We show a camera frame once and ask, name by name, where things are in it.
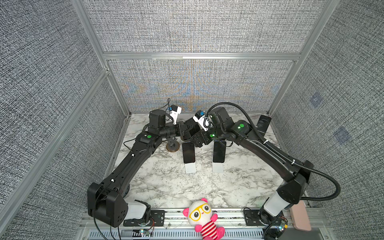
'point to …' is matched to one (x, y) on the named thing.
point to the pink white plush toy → (200, 213)
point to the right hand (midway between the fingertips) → (197, 133)
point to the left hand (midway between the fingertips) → (192, 126)
